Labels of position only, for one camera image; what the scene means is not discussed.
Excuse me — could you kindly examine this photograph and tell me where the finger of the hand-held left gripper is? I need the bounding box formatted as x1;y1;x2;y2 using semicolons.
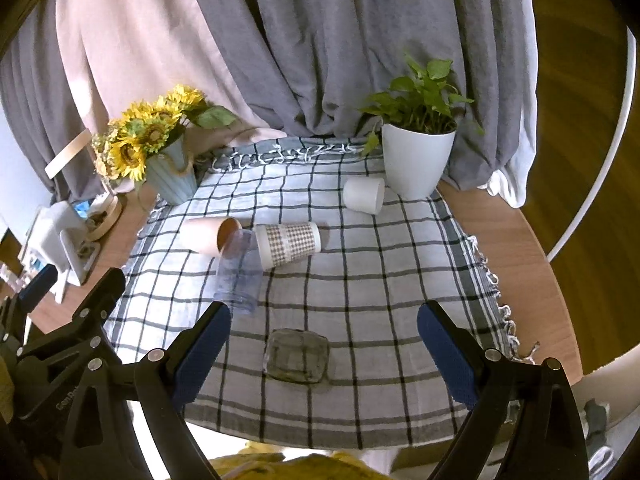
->
15;262;60;322
17;267;127;361

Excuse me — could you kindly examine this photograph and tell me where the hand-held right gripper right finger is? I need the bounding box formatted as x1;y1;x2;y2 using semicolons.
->
416;301;591;480

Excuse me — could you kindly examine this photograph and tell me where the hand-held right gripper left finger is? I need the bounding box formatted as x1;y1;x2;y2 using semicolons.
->
59;301;232;480

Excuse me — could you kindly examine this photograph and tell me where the clear plastic cup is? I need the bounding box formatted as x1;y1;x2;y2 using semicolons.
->
214;230;264;316

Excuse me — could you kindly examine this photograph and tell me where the square clear glass cup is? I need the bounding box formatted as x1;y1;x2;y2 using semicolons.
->
263;329;331;385

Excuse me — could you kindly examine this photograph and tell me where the beige paper cup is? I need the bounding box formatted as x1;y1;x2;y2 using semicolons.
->
181;216;243;256

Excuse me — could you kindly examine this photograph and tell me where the brown checked paper cup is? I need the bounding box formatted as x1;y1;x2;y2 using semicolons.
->
254;221;322;270

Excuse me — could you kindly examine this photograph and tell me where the plain white cup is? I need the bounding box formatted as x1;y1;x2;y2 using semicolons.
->
343;176;386;215

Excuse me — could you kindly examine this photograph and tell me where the white desk device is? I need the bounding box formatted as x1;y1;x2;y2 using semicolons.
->
19;201;101;290

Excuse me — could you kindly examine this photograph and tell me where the round wooden base ornament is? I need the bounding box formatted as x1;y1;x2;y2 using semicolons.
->
84;191;124;241

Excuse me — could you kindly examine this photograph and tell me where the checked grey white tablecloth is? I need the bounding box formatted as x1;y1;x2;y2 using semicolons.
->
107;136;541;452

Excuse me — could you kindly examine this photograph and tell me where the yellow garment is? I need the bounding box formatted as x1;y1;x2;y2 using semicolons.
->
209;450;383;480

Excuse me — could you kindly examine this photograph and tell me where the ribbed blue vase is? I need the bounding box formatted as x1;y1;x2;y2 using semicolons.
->
146;140;199;206

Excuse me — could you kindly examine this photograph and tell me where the yellow sunflower bouquet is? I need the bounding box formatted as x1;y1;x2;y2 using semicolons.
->
91;85;240;183

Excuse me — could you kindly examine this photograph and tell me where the white plant pot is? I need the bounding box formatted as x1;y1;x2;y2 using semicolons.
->
381;122;457;200

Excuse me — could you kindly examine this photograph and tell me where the white hoop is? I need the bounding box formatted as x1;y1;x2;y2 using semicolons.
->
547;27;629;263

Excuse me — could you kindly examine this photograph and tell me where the white curtain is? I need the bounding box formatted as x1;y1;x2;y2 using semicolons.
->
480;0;540;209

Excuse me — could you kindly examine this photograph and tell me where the pink curtain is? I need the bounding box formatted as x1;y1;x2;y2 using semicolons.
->
54;0;289;163

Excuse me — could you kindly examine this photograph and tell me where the green leafy plant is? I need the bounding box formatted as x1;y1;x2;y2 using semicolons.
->
357;52;486;156

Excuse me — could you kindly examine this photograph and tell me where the grey curtain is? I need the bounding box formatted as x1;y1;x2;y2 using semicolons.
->
0;0;526;206

